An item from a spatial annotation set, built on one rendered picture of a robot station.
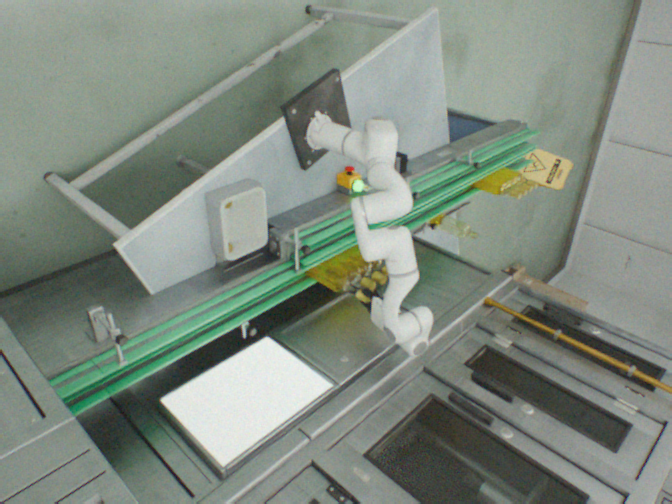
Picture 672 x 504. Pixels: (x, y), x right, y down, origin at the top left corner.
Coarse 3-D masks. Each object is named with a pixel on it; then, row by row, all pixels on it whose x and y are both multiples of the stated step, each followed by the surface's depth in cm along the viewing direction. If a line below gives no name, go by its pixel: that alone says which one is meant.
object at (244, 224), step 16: (256, 192) 173; (224, 208) 161; (240, 208) 176; (256, 208) 176; (224, 224) 164; (240, 224) 178; (256, 224) 180; (224, 240) 167; (240, 240) 180; (256, 240) 181; (240, 256) 174
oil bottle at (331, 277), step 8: (320, 264) 187; (328, 264) 188; (304, 272) 191; (312, 272) 188; (320, 272) 184; (328, 272) 183; (336, 272) 183; (320, 280) 186; (328, 280) 183; (336, 280) 180; (344, 280) 180; (336, 288) 181
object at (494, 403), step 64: (448, 256) 229; (256, 320) 189; (448, 320) 186; (512, 320) 192; (576, 320) 191; (384, 384) 162; (448, 384) 164; (512, 384) 165; (576, 384) 165; (640, 384) 165; (128, 448) 141; (192, 448) 141; (320, 448) 141; (384, 448) 144; (448, 448) 144; (512, 448) 144; (576, 448) 142; (640, 448) 145
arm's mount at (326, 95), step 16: (320, 80) 180; (336, 80) 184; (304, 96) 175; (320, 96) 181; (336, 96) 187; (288, 112) 173; (304, 112) 178; (320, 112) 184; (336, 112) 191; (288, 128) 179; (304, 128) 181; (304, 144) 184; (304, 160) 188
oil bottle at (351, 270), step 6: (330, 258) 190; (336, 258) 190; (342, 258) 190; (330, 264) 188; (336, 264) 187; (342, 264) 187; (348, 264) 187; (342, 270) 184; (348, 270) 183; (354, 270) 184; (360, 270) 185; (354, 276) 183; (354, 282) 184
